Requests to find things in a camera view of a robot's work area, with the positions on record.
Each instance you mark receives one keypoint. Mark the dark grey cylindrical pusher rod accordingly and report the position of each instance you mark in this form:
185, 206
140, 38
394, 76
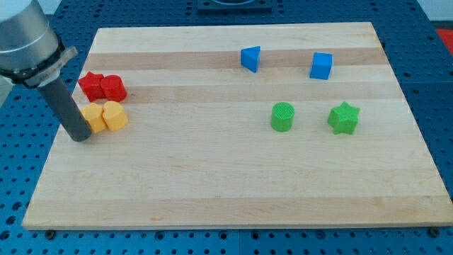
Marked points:
65, 109

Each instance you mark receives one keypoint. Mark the yellow heart block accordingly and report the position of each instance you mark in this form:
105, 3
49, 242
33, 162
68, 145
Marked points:
114, 115

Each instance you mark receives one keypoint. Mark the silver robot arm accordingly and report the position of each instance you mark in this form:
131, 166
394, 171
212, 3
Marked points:
32, 54

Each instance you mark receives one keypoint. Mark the red star block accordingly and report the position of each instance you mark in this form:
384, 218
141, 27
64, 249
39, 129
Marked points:
91, 86

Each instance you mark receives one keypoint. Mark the yellow hexagon block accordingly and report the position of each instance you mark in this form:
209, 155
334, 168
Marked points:
93, 114

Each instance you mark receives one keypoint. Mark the red cylinder block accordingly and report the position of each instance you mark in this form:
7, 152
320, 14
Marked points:
113, 88

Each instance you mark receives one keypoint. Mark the blue triangle block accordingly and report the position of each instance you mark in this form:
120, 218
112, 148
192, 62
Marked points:
250, 58

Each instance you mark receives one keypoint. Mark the green cylinder block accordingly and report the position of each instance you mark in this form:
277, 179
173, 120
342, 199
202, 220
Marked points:
282, 117

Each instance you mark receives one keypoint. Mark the wooden board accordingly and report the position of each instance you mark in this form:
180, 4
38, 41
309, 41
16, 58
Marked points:
199, 152

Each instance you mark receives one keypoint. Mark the blue cube block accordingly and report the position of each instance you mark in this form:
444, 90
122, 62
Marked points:
321, 65

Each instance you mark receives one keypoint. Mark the green star block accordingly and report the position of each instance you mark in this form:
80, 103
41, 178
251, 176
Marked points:
343, 118

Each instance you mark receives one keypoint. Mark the red object at edge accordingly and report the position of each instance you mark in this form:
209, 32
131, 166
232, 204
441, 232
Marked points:
446, 34

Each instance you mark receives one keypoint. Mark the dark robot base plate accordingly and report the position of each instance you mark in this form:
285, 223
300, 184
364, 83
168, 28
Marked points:
208, 6

